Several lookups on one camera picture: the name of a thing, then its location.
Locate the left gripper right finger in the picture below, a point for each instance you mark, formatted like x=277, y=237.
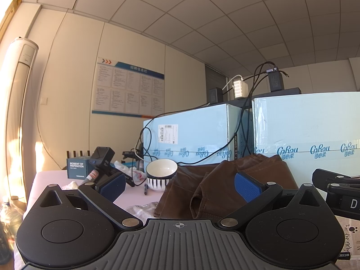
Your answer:
x=258, y=198

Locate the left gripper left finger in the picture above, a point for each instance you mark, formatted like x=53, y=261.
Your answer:
x=101, y=195

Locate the dark small box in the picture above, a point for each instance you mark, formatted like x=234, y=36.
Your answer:
x=78, y=167

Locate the black marker pen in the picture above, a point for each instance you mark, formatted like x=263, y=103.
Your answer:
x=145, y=189

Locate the brown leather garment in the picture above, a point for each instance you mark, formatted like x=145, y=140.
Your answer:
x=209, y=192

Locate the white striped bowl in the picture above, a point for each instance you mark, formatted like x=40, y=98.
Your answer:
x=159, y=173

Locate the light blue box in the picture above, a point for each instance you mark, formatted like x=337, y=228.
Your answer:
x=205, y=135
x=309, y=131

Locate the white power strip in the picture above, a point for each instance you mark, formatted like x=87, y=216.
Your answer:
x=241, y=89

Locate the black power adapter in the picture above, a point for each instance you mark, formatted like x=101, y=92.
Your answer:
x=275, y=79

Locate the white standing air conditioner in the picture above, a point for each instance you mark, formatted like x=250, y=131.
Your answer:
x=16, y=68

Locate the black handheld camera device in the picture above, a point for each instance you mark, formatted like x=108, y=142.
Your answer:
x=101, y=161

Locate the wall notice board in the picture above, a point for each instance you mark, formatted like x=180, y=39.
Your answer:
x=124, y=89

